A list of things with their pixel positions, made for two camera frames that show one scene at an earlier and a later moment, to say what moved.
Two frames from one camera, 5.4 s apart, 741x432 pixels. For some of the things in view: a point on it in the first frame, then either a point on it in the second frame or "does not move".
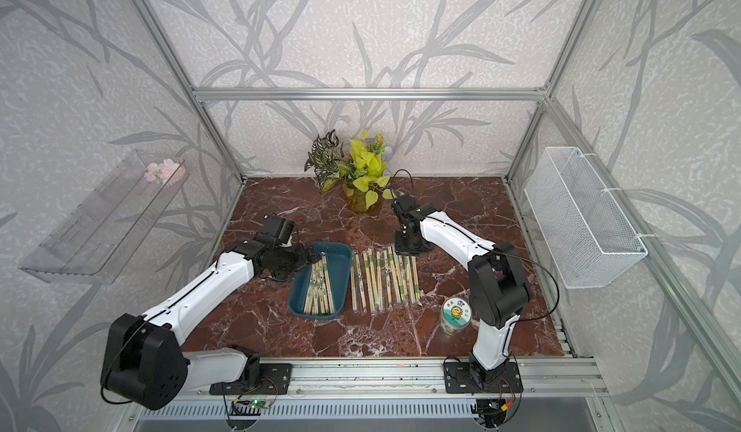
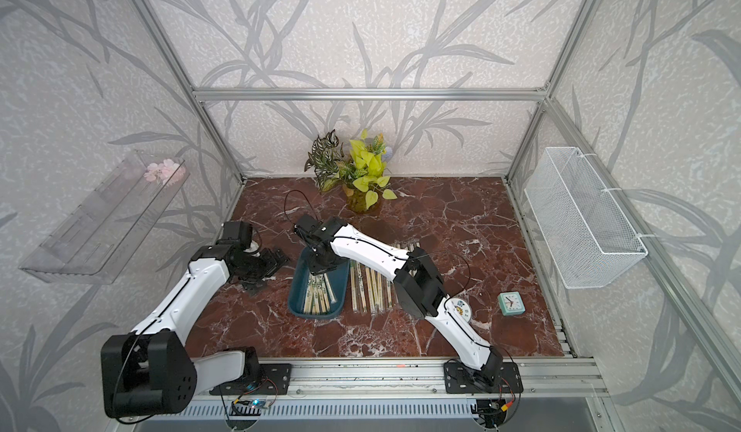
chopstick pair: (379, 282) does not move
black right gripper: (401, 251) -> (316, 270)
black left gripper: (303, 259) -> (272, 263)
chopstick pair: (354, 298) does not move
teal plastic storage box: (339, 257) does not move
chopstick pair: (362, 292) does not move
